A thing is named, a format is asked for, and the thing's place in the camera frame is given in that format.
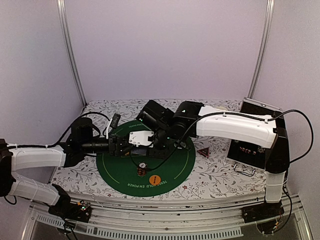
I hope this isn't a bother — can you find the aluminium poker chip case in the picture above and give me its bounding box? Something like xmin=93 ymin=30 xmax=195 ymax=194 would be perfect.
xmin=225 ymin=98 xmax=283 ymax=177

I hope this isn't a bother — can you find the left aluminium frame post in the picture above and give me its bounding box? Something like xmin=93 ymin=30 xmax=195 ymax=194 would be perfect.
xmin=56 ymin=0 xmax=88 ymax=107

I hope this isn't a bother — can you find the red chip stack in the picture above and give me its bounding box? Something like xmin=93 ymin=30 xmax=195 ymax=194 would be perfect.
xmin=137 ymin=162 xmax=148 ymax=177

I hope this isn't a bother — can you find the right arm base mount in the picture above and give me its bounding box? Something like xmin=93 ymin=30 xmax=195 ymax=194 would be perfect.
xmin=241 ymin=202 xmax=285 ymax=235

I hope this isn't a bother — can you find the red black triangle token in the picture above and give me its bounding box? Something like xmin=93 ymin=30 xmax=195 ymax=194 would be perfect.
xmin=197 ymin=147 xmax=210 ymax=159

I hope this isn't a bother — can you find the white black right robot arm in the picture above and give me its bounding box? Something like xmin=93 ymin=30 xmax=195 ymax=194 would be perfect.
xmin=129 ymin=99 xmax=292 ymax=218

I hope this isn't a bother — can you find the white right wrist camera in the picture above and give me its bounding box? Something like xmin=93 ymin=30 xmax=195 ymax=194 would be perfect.
xmin=128 ymin=130 xmax=154 ymax=147

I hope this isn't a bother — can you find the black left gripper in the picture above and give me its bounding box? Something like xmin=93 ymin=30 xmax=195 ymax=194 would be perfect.
xmin=80 ymin=134 xmax=134 ymax=158

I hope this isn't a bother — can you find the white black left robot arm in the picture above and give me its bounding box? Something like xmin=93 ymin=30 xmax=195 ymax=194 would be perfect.
xmin=0 ymin=114 xmax=132 ymax=217

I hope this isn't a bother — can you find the aluminium frame post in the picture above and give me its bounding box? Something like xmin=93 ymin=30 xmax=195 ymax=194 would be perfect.
xmin=56 ymin=0 xmax=88 ymax=107
xmin=247 ymin=0 xmax=275 ymax=99

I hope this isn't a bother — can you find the right aluminium frame post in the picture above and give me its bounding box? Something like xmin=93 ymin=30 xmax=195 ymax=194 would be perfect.
xmin=247 ymin=0 xmax=275 ymax=99

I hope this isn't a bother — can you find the orange round blind button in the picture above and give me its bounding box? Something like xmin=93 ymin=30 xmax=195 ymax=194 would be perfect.
xmin=149 ymin=175 xmax=162 ymax=186

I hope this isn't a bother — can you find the aluminium front rail frame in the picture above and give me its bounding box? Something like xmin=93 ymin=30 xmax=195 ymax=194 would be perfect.
xmin=22 ymin=193 xmax=315 ymax=240

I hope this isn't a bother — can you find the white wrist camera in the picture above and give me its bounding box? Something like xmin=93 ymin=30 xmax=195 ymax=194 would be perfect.
xmin=102 ymin=113 xmax=121 ymax=139
xmin=128 ymin=130 xmax=154 ymax=147

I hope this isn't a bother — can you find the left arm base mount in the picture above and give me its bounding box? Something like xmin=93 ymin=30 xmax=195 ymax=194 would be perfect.
xmin=48 ymin=200 xmax=92 ymax=223

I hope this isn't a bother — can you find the floral white tablecloth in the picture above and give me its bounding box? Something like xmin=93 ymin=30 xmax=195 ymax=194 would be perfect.
xmin=49 ymin=99 xmax=280 ymax=201

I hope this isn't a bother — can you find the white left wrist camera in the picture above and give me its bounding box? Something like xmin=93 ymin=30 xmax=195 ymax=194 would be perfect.
xmin=102 ymin=113 xmax=121 ymax=139

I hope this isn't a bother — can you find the round green poker mat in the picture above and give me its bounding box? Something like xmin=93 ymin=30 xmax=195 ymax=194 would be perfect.
xmin=95 ymin=119 xmax=197 ymax=198

